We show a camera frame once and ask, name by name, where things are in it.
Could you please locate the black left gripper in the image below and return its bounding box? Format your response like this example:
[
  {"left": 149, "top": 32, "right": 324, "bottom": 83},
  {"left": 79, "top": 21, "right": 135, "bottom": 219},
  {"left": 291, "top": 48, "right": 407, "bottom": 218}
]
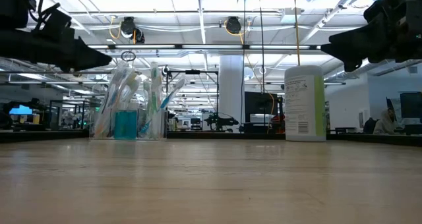
[{"left": 0, "top": 28, "right": 113, "bottom": 74}]

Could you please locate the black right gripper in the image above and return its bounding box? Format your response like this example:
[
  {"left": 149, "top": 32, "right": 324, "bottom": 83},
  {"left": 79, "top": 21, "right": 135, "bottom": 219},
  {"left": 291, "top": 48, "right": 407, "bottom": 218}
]
[{"left": 320, "top": 6, "right": 408, "bottom": 73}]

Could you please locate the white wipes canister green label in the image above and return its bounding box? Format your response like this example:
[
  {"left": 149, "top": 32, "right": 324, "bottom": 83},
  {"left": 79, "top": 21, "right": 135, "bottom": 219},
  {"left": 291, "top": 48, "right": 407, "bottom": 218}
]
[{"left": 284, "top": 65, "right": 327, "bottom": 142}]

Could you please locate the person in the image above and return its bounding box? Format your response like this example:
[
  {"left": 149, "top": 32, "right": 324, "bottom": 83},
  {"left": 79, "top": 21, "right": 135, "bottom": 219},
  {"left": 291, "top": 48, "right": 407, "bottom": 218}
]
[{"left": 372, "top": 107, "right": 398, "bottom": 135}]

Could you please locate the blue lit monitor screen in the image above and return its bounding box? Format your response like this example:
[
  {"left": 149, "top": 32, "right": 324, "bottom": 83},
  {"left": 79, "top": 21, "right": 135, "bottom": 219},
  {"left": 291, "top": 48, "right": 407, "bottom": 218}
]
[{"left": 9, "top": 105, "right": 34, "bottom": 116}]

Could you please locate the clear acrylic organizer holder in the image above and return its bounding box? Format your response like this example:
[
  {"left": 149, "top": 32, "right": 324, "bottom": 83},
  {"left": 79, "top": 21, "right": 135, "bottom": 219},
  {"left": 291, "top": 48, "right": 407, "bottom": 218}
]
[{"left": 88, "top": 100, "right": 167, "bottom": 141}]

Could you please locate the black monitor on stand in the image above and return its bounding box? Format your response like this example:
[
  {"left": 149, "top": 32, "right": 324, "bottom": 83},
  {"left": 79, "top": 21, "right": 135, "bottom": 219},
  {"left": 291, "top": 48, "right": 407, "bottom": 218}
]
[{"left": 244, "top": 91, "right": 280, "bottom": 125}]

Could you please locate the long ceiling light bar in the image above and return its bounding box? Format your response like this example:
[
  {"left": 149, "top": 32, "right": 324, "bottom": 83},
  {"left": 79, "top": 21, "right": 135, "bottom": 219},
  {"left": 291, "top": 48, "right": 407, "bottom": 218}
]
[{"left": 87, "top": 44, "right": 322, "bottom": 51}]

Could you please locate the coiled black cable ring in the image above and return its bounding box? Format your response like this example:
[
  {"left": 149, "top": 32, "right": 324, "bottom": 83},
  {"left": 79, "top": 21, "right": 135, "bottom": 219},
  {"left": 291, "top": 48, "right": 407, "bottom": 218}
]
[{"left": 120, "top": 50, "right": 136, "bottom": 62}]

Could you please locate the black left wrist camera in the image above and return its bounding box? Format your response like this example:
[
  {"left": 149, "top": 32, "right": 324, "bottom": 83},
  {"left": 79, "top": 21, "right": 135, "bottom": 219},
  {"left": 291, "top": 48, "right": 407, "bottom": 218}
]
[{"left": 34, "top": 2, "right": 73, "bottom": 37}]

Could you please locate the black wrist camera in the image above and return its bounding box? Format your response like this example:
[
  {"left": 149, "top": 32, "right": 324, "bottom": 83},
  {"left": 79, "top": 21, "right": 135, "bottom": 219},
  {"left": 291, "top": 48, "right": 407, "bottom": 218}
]
[
  {"left": 364, "top": 0, "right": 408, "bottom": 24},
  {"left": 34, "top": 2, "right": 73, "bottom": 37}
]

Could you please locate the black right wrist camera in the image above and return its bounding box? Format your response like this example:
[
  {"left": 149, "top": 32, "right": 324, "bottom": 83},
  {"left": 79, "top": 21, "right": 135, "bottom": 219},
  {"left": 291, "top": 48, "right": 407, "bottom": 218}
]
[{"left": 364, "top": 0, "right": 408, "bottom": 24}]

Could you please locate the black ceiling cable reel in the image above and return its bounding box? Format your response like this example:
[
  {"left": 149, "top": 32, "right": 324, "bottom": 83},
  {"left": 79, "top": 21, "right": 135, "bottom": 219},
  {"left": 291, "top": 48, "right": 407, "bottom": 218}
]
[
  {"left": 225, "top": 16, "right": 243, "bottom": 34},
  {"left": 119, "top": 16, "right": 146, "bottom": 44}
]

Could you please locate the yellow hanging cable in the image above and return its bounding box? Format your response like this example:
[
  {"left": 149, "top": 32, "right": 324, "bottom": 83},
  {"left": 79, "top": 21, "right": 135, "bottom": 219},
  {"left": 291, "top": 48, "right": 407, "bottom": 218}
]
[{"left": 292, "top": 0, "right": 302, "bottom": 67}]

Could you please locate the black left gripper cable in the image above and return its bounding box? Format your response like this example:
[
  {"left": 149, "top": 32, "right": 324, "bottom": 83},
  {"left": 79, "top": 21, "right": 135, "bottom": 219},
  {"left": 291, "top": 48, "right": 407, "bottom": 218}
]
[{"left": 28, "top": 0, "right": 62, "bottom": 24}]

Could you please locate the dark wall monitor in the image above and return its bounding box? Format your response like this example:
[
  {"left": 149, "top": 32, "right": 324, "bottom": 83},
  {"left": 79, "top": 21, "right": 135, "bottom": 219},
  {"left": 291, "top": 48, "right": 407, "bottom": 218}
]
[{"left": 399, "top": 91, "right": 422, "bottom": 119}]

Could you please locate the black hanging cable with loop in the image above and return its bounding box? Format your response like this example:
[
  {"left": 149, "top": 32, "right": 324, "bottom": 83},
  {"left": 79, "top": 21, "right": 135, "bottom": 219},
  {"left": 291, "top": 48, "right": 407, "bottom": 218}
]
[{"left": 259, "top": 0, "right": 266, "bottom": 96}]

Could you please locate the thin black hanging cable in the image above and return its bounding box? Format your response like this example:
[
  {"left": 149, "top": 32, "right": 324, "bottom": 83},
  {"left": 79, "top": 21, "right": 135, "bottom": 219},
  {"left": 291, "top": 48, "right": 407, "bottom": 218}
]
[{"left": 241, "top": 0, "right": 247, "bottom": 126}]

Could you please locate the black distant station frame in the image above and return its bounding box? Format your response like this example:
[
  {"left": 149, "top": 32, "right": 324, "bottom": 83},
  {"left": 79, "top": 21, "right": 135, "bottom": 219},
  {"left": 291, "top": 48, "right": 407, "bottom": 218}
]
[{"left": 164, "top": 69, "right": 220, "bottom": 132}]

